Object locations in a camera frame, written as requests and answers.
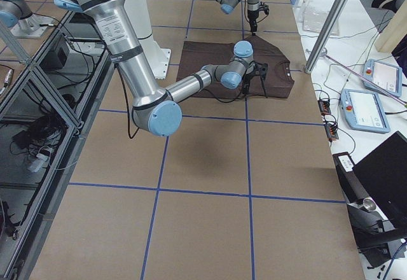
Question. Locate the black laptop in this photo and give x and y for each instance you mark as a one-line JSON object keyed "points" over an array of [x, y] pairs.
{"points": [[382, 173]]}

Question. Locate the far teach pendant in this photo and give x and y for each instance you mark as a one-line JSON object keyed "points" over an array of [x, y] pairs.
{"points": [[386, 76]]}

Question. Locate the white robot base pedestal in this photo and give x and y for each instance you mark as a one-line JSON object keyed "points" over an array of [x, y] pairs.
{"points": [[158, 58]]}

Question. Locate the reacher grabber stick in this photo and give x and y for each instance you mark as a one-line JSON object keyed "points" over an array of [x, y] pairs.
{"points": [[324, 53]]}

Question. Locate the aluminium frame post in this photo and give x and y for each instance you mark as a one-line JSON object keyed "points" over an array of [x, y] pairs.
{"points": [[333, 15]]}

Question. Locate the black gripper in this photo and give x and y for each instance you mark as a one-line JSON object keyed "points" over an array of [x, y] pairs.
{"points": [[252, 18], [247, 77]]}

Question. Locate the teach pendant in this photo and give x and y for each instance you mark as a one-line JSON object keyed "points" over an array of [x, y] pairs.
{"points": [[363, 111], [386, 76]]}

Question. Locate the clear plastic bag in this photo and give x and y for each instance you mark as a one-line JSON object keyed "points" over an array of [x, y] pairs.
{"points": [[314, 19]]}

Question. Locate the near teach pendant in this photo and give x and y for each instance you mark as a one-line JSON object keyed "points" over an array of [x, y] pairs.
{"points": [[363, 111]]}

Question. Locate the orange terminal block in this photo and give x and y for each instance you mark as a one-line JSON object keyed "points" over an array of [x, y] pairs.
{"points": [[324, 106]]}

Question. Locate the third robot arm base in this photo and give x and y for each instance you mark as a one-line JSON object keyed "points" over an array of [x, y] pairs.
{"points": [[21, 21]]}

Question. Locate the dark brown t-shirt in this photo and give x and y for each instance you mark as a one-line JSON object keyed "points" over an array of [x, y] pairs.
{"points": [[228, 62]]}

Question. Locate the black box with label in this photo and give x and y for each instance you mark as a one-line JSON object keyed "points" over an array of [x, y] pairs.
{"points": [[349, 182]]}

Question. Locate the aluminium frame rack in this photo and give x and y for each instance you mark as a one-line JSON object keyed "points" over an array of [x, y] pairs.
{"points": [[52, 83]]}

